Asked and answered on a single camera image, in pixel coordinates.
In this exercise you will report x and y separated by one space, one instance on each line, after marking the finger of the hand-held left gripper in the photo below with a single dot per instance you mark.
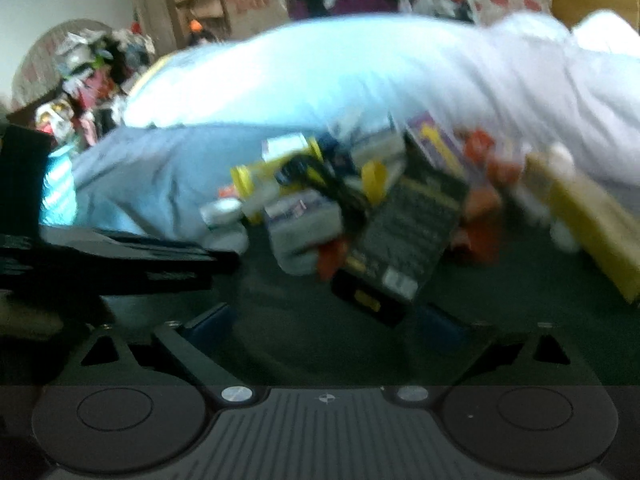
170 256
160 282

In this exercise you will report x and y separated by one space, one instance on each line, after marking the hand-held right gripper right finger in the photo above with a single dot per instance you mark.
440 325

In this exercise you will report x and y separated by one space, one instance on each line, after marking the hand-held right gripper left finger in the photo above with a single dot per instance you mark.
210 321

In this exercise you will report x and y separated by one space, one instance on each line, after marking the teal plastic basket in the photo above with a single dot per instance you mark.
59 190

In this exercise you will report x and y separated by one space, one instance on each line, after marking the dark box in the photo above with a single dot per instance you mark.
405 230

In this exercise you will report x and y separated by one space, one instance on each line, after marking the small white jar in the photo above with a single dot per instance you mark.
222 215

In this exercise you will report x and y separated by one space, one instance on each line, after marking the blue bed sheet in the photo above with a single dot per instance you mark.
150 175

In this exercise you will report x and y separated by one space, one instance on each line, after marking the arched woven screen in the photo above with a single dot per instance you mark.
35 60

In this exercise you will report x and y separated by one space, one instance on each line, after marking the pile of colourful clutter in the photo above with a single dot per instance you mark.
90 75

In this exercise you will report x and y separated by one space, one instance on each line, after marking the white and grey packet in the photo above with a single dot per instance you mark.
300 230

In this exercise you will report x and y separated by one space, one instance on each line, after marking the purple and yellow packet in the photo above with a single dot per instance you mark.
435 145

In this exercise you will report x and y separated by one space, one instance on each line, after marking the long yellow box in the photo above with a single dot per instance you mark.
590 225

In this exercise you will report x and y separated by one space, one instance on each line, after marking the small orange object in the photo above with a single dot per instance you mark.
195 25

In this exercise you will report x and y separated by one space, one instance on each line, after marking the wooden wardrobe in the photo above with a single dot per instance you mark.
170 0

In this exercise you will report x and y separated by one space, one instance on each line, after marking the white pillow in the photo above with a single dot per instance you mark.
350 75
610 30

